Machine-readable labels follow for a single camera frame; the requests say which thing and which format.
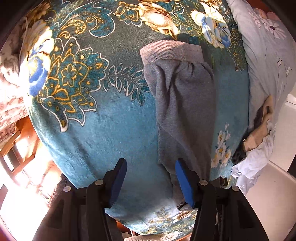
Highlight grey sweatpants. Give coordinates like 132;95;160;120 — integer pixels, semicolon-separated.
140;40;216;211

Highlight dark grey small garment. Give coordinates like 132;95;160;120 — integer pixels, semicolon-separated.
231;106;263;165

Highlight light blue shirt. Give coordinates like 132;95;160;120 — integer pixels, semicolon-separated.
231;120;275;196

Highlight light blue floral quilt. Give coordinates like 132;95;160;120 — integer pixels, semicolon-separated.
227;0;295;130

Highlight teal floral blanket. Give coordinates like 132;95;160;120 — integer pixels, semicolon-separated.
20;1;249;240

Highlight beige garment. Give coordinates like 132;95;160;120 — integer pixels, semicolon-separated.
243;95;274;152

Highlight wooden chair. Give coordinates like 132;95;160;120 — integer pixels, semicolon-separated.
1;117;61;196

